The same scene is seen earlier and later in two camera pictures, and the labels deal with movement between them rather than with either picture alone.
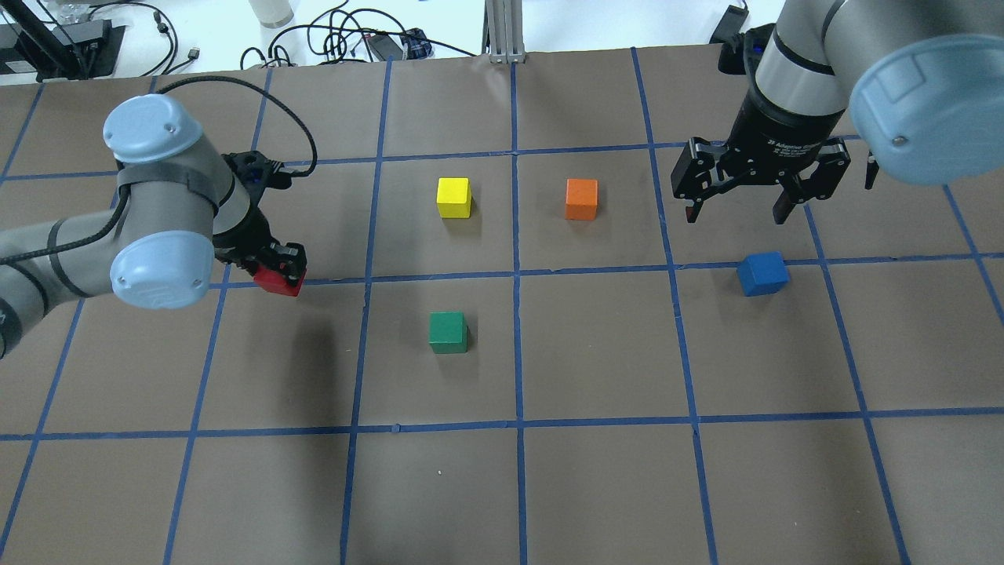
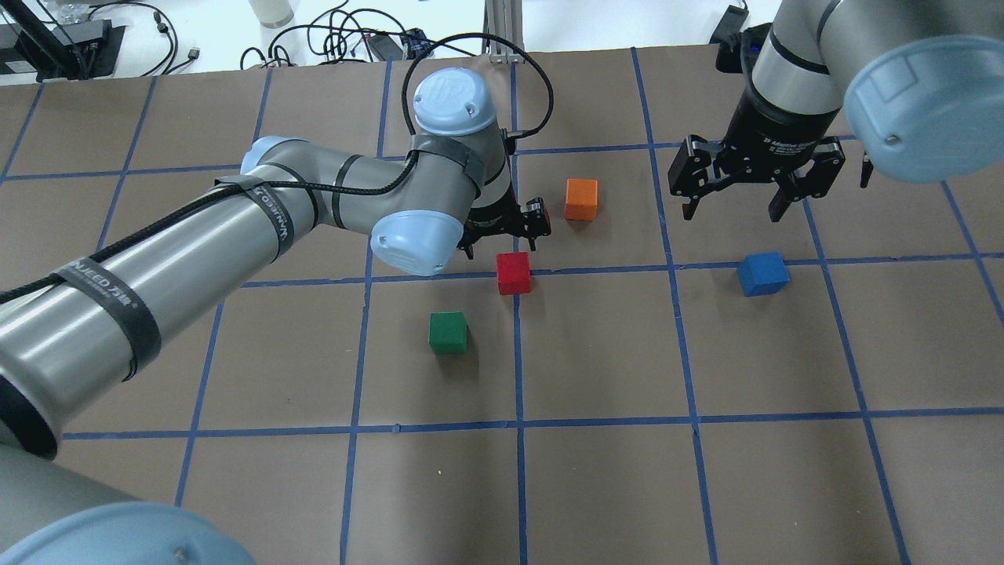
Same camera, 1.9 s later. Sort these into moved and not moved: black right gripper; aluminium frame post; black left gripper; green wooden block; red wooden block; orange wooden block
Moved: red wooden block; black left gripper
Not moved: orange wooden block; green wooden block; black right gripper; aluminium frame post
